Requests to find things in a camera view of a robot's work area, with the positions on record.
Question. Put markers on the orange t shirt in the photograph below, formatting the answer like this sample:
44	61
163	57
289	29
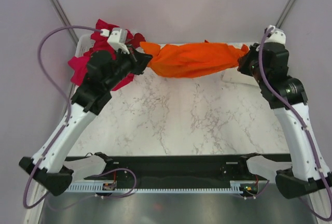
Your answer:
192	60

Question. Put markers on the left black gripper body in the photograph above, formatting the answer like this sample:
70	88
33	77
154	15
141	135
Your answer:
128	64

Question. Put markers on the folded cream t shirt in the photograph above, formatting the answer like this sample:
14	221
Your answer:
232	75

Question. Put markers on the white slotted cable duct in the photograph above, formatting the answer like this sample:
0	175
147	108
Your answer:
90	186

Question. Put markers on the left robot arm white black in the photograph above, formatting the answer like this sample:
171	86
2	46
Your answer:
49	166

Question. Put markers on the dark red t shirt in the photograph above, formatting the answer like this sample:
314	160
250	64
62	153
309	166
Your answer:
134	40

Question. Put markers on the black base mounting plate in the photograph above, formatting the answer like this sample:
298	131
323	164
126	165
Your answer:
175	171

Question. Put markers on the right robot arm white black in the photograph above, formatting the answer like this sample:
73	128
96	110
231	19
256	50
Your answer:
306	170

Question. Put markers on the left aluminium frame post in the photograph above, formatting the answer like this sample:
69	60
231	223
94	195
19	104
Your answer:
58	7

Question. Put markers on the white laundry basket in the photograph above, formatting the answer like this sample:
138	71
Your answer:
84	44

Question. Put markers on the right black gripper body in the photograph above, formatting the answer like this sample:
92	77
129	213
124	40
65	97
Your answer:
249	65

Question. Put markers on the left aluminium side rail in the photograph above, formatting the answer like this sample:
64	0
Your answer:
69	96

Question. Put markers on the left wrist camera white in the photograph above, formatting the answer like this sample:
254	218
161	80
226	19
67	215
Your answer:
116	39

